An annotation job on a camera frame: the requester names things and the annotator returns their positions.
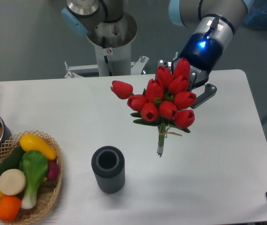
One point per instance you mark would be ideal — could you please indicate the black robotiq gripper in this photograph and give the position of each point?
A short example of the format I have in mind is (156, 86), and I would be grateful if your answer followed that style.
(202, 53)

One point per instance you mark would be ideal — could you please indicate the red tulip bouquet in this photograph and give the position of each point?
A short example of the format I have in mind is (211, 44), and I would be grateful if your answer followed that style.
(164, 103)

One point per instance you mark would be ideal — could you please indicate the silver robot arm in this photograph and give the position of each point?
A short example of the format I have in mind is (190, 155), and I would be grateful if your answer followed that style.
(219, 19)

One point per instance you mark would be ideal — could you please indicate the dark grey ribbed vase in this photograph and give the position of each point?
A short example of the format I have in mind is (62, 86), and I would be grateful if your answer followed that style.
(108, 165)

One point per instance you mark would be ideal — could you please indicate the purple red onion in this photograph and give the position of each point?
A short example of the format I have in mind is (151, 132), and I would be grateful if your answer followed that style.
(53, 170)

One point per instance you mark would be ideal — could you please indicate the yellow squash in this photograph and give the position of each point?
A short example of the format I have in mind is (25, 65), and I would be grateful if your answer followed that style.
(30, 142)

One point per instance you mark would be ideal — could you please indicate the green bok choy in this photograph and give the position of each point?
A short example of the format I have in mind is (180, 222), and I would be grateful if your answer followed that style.
(34, 165)

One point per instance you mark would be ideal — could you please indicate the woven wicker basket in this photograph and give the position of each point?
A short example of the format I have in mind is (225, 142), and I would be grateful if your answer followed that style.
(47, 193)

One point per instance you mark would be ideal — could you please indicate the dark green cucumber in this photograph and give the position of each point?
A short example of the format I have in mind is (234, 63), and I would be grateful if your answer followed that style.
(13, 160)

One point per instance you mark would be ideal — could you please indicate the white round radish slice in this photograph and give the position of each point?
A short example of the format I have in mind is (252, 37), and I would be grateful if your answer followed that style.
(12, 182)

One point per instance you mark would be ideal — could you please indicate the orange fruit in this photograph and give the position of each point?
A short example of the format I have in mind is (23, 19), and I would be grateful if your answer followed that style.
(9, 208)

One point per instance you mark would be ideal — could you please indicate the white metal base frame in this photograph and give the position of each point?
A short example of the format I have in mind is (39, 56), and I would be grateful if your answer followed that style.
(108, 67)

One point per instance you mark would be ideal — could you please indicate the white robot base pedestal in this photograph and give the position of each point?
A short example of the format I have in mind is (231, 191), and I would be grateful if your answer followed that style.
(114, 39)

